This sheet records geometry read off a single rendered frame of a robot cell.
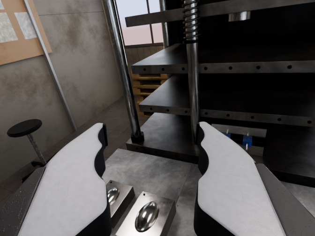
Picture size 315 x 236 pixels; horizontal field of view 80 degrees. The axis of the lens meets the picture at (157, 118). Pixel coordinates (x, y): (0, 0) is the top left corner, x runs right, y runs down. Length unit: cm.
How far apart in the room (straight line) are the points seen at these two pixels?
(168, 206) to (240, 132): 55
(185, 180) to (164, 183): 10
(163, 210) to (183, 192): 17
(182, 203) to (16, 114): 250
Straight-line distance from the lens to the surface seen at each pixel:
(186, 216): 87
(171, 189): 95
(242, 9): 97
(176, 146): 122
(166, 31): 169
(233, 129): 110
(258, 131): 109
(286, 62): 97
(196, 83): 98
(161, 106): 116
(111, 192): 95
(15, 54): 299
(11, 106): 296
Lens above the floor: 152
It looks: 28 degrees down
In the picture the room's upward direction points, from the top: 9 degrees counter-clockwise
